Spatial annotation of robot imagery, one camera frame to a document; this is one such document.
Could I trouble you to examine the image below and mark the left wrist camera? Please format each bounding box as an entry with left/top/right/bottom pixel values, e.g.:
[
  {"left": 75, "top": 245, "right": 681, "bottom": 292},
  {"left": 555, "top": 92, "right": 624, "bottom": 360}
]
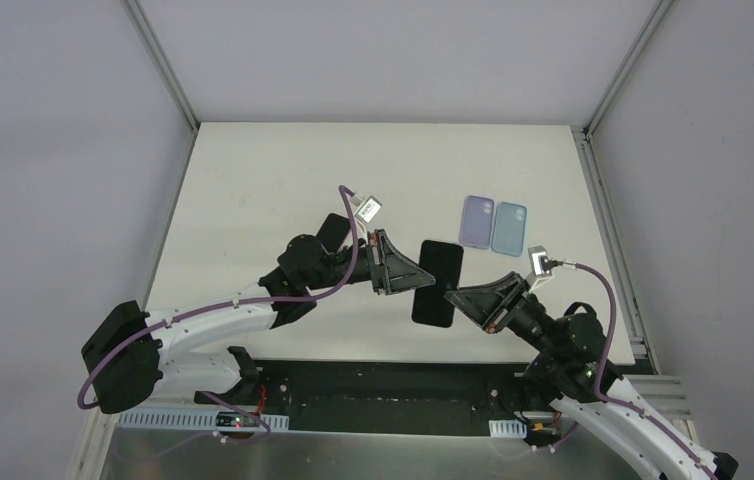
[{"left": 350, "top": 194, "right": 382, "bottom": 226}]

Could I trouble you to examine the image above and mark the right white cable duct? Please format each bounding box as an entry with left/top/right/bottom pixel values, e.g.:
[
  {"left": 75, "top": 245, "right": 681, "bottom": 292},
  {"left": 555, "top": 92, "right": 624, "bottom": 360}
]
[{"left": 488, "top": 419, "right": 528, "bottom": 439}]

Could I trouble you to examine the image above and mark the lavender phone case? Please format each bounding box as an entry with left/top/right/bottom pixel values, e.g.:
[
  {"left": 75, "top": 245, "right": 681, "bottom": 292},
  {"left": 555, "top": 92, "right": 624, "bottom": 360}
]
[{"left": 458, "top": 195, "right": 495, "bottom": 249}]

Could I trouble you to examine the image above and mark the white cable duct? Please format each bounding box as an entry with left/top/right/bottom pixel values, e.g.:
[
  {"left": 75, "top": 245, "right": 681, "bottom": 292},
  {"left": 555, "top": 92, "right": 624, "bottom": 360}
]
[
  {"left": 117, "top": 407, "right": 289, "bottom": 433},
  {"left": 488, "top": 419, "right": 528, "bottom": 439}
]

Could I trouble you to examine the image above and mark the left controller board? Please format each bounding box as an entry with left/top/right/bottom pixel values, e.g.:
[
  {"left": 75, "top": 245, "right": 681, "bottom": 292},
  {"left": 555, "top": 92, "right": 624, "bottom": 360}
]
[{"left": 216, "top": 411, "right": 260, "bottom": 431}]

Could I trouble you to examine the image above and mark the right controller board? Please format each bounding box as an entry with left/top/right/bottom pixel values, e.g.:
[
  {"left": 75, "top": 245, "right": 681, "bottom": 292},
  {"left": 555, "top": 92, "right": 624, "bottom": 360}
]
[{"left": 526, "top": 421, "right": 561, "bottom": 442}]

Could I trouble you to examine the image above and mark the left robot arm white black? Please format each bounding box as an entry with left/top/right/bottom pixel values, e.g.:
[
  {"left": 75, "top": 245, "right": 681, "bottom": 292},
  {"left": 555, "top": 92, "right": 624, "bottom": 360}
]
[{"left": 77, "top": 229, "right": 435, "bottom": 414}]

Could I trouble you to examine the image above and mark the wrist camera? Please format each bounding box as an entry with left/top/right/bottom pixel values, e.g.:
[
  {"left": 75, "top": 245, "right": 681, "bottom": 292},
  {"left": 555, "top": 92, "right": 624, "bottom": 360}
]
[
  {"left": 526, "top": 246, "right": 554, "bottom": 292},
  {"left": 350, "top": 194, "right": 382, "bottom": 226}
]

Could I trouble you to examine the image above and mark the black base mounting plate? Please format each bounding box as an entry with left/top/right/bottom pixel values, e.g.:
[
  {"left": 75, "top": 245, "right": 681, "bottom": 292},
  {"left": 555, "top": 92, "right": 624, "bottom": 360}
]
[{"left": 193, "top": 359, "right": 584, "bottom": 437}]

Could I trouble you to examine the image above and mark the left white cable duct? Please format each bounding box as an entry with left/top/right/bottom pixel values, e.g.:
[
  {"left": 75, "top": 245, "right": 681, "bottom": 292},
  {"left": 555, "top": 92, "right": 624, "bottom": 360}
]
[{"left": 117, "top": 407, "right": 289, "bottom": 433}]

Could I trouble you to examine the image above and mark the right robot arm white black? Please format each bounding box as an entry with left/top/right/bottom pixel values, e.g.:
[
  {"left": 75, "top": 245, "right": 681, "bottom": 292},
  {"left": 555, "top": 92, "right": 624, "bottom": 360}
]
[{"left": 444, "top": 268, "right": 739, "bottom": 479}]

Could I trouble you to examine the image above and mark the black phone purple frame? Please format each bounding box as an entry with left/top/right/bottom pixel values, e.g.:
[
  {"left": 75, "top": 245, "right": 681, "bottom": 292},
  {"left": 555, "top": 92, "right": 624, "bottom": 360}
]
[{"left": 316, "top": 213, "right": 350, "bottom": 254}]

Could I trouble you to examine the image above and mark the black phone light blue case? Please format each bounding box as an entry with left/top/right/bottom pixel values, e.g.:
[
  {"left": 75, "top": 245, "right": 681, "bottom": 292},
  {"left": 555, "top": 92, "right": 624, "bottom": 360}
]
[{"left": 411, "top": 239, "right": 464, "bottom": 328}]

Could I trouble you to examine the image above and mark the right aluminium frame rail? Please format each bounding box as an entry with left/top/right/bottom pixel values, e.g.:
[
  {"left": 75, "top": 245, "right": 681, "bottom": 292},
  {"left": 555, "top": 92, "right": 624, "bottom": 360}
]
[{"left": 571, "top": 126, "right": 692, "bottom": 422}]

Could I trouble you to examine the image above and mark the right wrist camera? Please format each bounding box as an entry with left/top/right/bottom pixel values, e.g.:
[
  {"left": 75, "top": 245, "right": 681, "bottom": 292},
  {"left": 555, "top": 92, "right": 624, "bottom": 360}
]
[{"left": 526, "top": 246, "right": 554, "bottom": 292}]

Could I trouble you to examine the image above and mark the controller board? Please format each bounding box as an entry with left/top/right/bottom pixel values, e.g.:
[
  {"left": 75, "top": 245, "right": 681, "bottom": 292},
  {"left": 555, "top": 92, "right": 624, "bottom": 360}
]
[
  {"left": 526, "top": 421, "right": 561, "bottom": 442},
  {"left": 216, "top": 411, "right": 260, "bottom": 431}
]

